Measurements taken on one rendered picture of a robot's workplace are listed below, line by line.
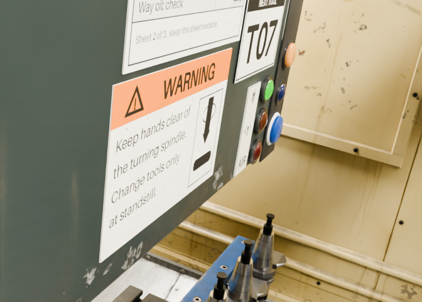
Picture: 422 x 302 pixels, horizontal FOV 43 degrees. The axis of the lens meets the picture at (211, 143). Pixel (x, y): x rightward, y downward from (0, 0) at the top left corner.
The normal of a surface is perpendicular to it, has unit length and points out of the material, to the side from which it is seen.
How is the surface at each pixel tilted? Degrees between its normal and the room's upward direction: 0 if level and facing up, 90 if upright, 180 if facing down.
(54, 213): 90
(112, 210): 90
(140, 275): 24
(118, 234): 90
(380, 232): 90
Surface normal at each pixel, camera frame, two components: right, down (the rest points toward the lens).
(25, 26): 0.90, 0.27
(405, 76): -0.41, 0.28
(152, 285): -0.04, -0.73
